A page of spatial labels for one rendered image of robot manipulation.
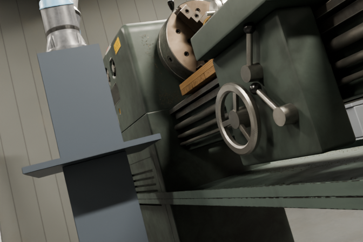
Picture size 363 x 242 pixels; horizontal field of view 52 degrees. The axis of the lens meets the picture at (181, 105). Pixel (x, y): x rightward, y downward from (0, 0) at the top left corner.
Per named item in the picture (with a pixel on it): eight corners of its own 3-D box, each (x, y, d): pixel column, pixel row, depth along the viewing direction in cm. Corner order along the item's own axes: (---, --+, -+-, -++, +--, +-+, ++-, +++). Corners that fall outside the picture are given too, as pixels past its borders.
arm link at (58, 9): (42, 28, 126) (33, -8, 128) (49, 42, 139) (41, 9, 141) (78, 22, 128) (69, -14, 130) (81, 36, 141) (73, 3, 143)
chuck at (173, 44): (163, 83, 143) (155, 7, 149) (235, 82, 154) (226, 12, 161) (170, 76, 135) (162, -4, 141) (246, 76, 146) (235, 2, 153)
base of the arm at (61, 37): (45, 54, 122) (38, 26, 123) (48, 68, 136) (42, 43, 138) (91, 46, 127) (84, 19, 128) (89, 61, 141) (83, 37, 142)
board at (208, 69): (182, 95, 130) (179, 85, 130) (266, 79, 144) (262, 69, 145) (220, 68, 103) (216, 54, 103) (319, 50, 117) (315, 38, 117)
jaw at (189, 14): (193, 38, 145) (170, 17, 144) (200, 30, 147) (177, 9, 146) (204, 26, 135) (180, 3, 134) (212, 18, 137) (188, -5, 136)
